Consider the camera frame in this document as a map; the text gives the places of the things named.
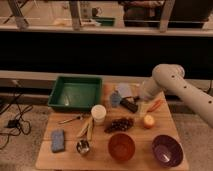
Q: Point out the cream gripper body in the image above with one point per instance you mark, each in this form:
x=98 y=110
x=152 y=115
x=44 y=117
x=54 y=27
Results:
x=143 y=108

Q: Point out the light blue towel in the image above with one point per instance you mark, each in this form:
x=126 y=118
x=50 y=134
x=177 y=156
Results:
x=124 y=90

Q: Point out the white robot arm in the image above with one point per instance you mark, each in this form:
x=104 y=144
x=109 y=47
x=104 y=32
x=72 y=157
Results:
x=171 y=77

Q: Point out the black scissors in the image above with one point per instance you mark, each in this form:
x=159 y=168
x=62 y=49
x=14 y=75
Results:
x=133 y=99

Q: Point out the yellow apple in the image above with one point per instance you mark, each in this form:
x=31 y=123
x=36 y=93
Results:
x=148 y=121

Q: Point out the dark grape bunch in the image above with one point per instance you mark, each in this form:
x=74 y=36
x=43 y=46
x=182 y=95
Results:
x=122 y=124

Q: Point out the white paper cup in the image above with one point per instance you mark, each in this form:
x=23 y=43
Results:
x=98 y=113

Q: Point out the orange-red bowl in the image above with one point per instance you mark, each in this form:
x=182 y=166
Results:
x=121 y=147

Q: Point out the purple bowl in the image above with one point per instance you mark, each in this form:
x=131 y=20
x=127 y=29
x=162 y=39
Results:
x=167 y=151

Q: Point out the green plastic tray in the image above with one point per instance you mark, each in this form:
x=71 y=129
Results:
x=75 y=93

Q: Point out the green bin on shelf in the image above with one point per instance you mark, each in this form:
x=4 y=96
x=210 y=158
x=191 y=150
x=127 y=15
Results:
x=104 y=21

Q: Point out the blue sponge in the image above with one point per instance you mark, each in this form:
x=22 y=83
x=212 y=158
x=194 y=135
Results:
x=57 y=141

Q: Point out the black handled tool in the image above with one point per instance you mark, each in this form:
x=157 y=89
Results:
x=130 y=106

